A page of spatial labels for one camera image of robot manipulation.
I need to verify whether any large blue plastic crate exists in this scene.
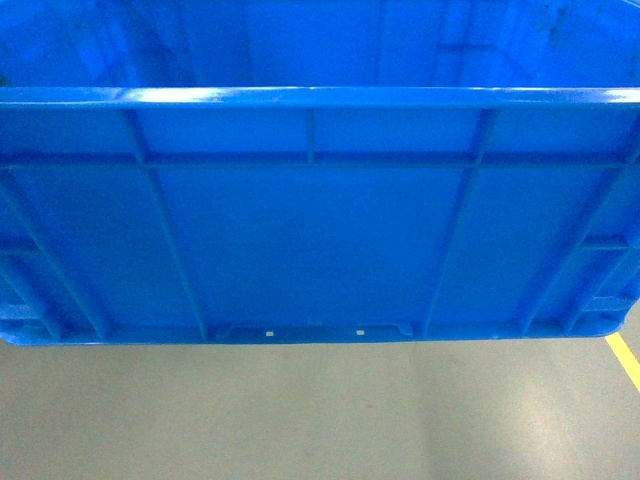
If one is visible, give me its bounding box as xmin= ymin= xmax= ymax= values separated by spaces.
xmin=1 ymin=1 xmax=639 ymax=346

